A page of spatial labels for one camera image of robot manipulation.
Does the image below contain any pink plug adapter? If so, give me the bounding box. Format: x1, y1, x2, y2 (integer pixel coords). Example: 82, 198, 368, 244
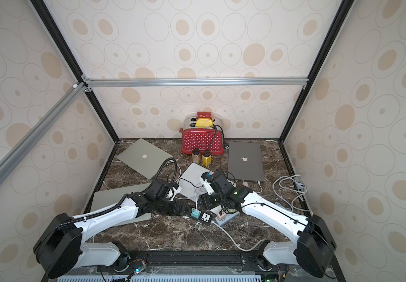
217, 210, 227, 220

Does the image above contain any black power strip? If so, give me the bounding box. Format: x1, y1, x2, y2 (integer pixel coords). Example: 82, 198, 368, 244
190, 209, 214, 225

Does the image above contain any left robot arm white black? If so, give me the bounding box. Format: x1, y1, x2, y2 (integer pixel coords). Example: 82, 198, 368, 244
33, 179, 192, 280

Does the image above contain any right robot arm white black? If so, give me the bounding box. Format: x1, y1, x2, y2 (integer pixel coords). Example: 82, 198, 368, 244
201, 172, 337, 278

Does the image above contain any white laptop centre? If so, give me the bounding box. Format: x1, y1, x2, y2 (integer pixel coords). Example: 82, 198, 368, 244
178, 163, 213, 202

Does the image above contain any dark grey laptop back right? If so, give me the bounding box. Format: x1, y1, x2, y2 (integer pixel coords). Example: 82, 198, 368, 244
228, 141, 265, 182

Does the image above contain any silver laptop back left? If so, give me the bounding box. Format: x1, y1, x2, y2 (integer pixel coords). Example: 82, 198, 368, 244
117, 139, 172, 179

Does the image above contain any silver laptop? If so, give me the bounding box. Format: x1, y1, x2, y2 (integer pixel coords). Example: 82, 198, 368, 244
91, 183, 151, 226
117, 139, 172, 179

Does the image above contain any silver laptop front left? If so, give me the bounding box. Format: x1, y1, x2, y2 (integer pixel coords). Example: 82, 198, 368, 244
91, 183, 151, 226

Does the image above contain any grey power strip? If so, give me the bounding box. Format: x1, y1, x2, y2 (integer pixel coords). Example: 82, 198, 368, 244
215, 211, 239, 226

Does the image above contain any teal plug adapter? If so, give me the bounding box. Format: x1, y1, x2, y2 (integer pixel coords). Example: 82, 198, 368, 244
191, 208, 201, 220

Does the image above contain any yellow spice jar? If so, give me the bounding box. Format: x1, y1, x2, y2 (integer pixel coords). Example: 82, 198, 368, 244
202, 150, 212, 168

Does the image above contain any brown spice jar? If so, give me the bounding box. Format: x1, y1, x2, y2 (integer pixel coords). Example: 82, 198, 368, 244
192, 148, 201, 164

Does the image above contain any red polka dot toaster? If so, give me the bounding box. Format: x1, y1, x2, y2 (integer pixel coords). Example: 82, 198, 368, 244
179, 112, 226, 155

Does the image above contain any yellow toy bread slice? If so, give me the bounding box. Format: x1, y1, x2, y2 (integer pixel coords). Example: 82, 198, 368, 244
195, 118, 213, 128

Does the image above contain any left aluminium bar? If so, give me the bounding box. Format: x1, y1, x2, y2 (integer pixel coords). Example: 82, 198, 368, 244
0, 82, 85, 185

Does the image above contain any horizontal aluminium bar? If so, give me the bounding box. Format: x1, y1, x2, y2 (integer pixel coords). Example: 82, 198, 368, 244
85, 77, 308, 88

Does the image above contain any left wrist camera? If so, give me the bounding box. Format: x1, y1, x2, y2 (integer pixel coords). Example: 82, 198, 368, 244
167, 183, 182, 202

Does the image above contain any black charger cable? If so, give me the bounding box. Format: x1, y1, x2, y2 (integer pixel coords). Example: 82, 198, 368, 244
174, 170, 237, 202

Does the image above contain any white power strip cable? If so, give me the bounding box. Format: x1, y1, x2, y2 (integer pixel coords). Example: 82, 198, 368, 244
211, 221, 271, 253

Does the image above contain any grey cable bundle right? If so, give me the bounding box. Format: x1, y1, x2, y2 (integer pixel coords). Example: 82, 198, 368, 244
255, 174, 313, 213

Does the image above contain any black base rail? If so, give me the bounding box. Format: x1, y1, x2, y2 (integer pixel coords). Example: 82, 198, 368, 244
34, 240, 345, 282

